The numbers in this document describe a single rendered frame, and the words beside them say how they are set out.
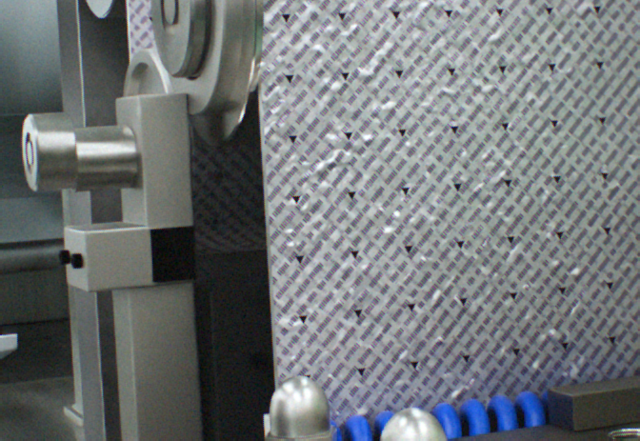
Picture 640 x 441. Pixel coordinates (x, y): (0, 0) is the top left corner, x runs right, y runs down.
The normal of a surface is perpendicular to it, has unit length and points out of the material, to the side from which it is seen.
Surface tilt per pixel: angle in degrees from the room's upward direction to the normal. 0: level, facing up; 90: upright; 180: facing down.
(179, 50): 90
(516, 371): 90
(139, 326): 90
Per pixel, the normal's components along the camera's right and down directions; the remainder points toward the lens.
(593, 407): 0.37, 0.03
